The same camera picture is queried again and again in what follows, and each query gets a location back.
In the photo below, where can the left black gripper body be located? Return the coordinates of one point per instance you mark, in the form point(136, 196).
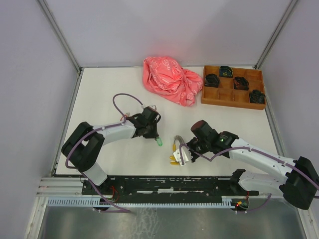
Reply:
point(151, 131)

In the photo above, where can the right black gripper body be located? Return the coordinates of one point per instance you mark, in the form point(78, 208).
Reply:
point(201, 146)

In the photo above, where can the green tag key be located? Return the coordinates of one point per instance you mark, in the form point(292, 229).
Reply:
point(159, 141)

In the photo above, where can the keyring with yellow blue tags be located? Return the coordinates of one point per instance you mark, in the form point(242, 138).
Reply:
point(178, 140)

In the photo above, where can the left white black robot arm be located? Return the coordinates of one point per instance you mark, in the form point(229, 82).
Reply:
point(84, 144)

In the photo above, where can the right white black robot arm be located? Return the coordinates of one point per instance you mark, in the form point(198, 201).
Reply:
point(296, 180)

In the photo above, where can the pink crumpled cloth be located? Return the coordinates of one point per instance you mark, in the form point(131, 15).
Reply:
point(165, 77)

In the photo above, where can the dark roll left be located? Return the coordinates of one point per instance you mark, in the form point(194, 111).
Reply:
point(212, 80)

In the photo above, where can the dark roll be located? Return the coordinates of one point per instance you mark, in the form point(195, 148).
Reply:
point(257, 97)
point(241, 83)
point(225, 71)
point(212, 80)

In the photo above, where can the wooden compartment tray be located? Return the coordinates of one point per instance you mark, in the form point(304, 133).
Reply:
point(226, 95)

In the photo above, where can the dark roll right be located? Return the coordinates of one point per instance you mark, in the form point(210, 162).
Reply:
point(257, 97)

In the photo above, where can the dark roll centre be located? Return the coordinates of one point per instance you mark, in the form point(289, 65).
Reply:
point(241, 83)

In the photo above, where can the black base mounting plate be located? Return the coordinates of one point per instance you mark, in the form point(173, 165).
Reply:
point(215, 186)

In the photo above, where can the dark roll top middle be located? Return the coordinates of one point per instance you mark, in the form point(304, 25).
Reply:
point(225, 71)

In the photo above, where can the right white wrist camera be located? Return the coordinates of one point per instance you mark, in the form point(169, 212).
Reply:
point(182, 154)

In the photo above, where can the white slotted cable duct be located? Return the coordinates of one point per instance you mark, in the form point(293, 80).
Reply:
point(160, 201)

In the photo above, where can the aluminium frame rail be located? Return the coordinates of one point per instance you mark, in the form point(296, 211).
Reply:
point(59, 187)

